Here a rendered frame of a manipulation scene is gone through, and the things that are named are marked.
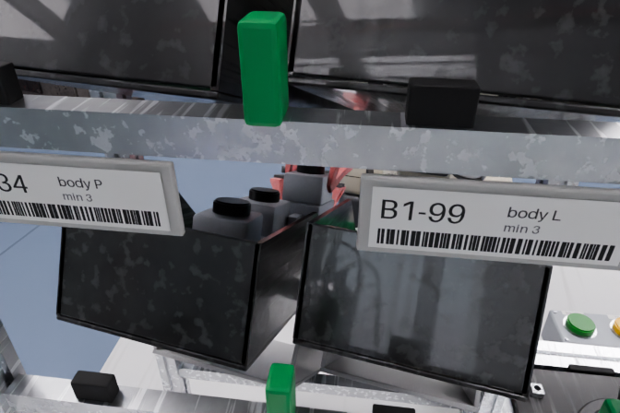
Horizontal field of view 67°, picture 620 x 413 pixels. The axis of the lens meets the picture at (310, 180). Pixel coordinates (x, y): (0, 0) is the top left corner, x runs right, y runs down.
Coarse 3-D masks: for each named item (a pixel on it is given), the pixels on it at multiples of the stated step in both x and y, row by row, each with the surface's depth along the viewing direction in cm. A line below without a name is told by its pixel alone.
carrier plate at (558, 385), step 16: (544, 384) 63; (560, 384) 63; (576, 384) 63; (592, 384) 63; (608, 384) 63; (512, 400) 62; (528, 400) 61; (544, 400) 61; (560, 400) 61; (576, 400) 61; (592, 400) 61
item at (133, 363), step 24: (288, 336) 84; (120, 360) 80; (144, 360) 80; (120, 384) 76; (144, 384) 76; (192, 384) 76; (216, 384) 76; (240, 384) 76; (336, 408) 72; (360, 408) 72; (432, 408) 72; (456, 408) 72
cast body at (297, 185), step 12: (300, 168) 50; (312, 168) 49; (324, 168) 50; (288, 180) 49; (300, 180) 48; (312, 180) 48; (324, 180) 48; (288, 192) 49; (300, 192) 48; (312, 192) 48; (324, 192) 48; (300, 204) 48; (312, 204) 48; (324, 204) 49; (288, 216) 46; (300, 216) 47
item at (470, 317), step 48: (336, 240) 26; (336, 288) 27; (384, 288) 26; (432, 288) 25; (480, 288) 25; (528, 288) 24; (336, 336) 27; (384, 336) 26; (432, 336) 25; (480, 336) 25; (528, 336) 24; (480, 384) 25; (528, 384) 24
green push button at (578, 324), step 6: (570, 318) 73; (576, 318) 73; (582, 318) 73; (588, 318) 73; (570, 324) 72; (576, 324) 72; (582, 324) 72; (588, 324) 72; (594, 324) 72; (576, 330) 72; (582, 330) 71; (588, 330) 71; (594, 330) 71
